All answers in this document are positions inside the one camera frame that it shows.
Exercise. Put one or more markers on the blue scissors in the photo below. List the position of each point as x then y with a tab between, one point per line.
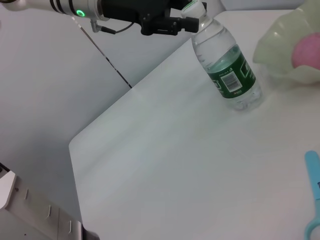
313	175

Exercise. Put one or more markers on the pink peach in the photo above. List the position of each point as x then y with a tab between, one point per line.
308	51

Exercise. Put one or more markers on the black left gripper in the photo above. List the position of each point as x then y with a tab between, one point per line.
130	11

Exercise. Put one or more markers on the pale green glass fruit plate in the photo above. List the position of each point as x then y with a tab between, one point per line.
277	45

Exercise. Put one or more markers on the clear green-label water bottle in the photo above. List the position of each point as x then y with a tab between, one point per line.
225	65

